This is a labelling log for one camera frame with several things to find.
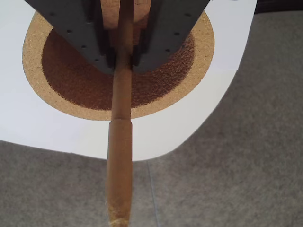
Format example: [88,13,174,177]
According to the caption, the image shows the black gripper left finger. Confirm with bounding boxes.
[23,0,117,75]

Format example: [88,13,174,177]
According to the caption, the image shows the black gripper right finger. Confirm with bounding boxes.
[131,0,212,73]

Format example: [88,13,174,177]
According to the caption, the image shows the brown pen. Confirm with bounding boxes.
[104,0,134,227]

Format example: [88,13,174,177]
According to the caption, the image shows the brown cork pen holder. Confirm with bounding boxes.
[22,0,215,122]

